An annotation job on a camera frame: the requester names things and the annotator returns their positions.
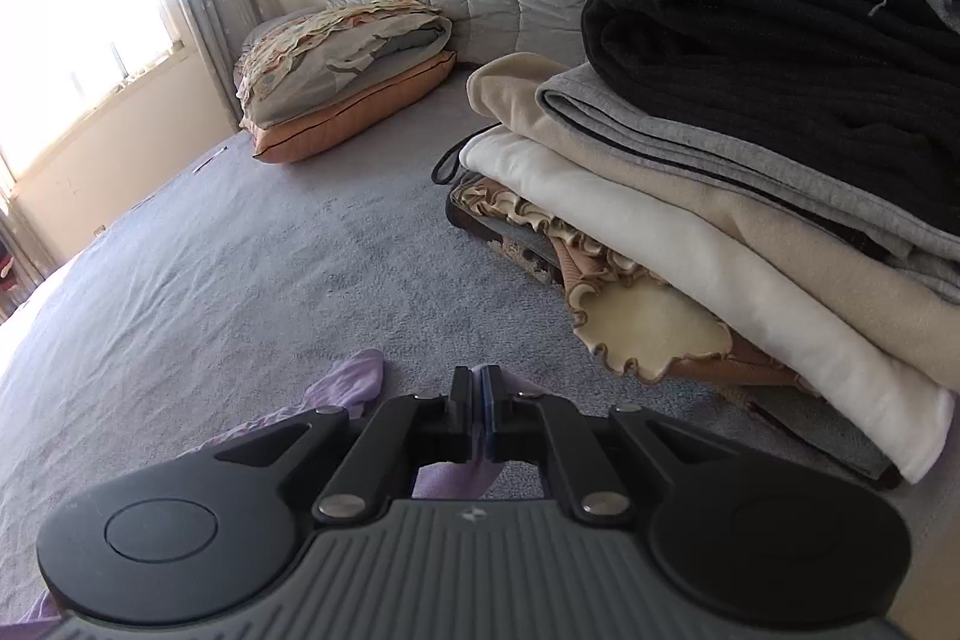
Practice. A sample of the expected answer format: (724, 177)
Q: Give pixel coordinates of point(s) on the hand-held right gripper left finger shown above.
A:
(459, 416)

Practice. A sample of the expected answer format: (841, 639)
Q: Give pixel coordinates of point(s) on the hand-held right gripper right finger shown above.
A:
(501, 419)

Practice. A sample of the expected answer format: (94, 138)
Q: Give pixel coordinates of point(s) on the lilac t-shirt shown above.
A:
(349, 381)

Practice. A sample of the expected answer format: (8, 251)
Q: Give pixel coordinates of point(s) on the beige ruffled cushion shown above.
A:
(652, 325)

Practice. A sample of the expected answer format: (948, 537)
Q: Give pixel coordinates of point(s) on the folded white garment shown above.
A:
(675, 257)

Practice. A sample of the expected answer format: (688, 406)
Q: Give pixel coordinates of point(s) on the grey bed blanket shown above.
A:
(262, 250)

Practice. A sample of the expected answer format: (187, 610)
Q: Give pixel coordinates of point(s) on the orange pillow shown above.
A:
(337, 123)

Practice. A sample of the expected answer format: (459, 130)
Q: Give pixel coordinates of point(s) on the folded beige garment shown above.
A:
(750, 212)

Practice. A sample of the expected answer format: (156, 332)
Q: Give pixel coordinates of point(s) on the folded grey sweatshirt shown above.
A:
(675, 138)

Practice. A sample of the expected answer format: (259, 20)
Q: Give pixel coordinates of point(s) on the small red stick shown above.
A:
(210, 159)

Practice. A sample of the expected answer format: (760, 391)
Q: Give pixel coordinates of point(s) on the floral ruffled pillow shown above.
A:
(352, 55)

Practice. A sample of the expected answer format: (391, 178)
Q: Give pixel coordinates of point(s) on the folded black knit sweater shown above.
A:
(750, 70)

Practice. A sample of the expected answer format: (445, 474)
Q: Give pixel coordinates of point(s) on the window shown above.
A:
(75, 10)

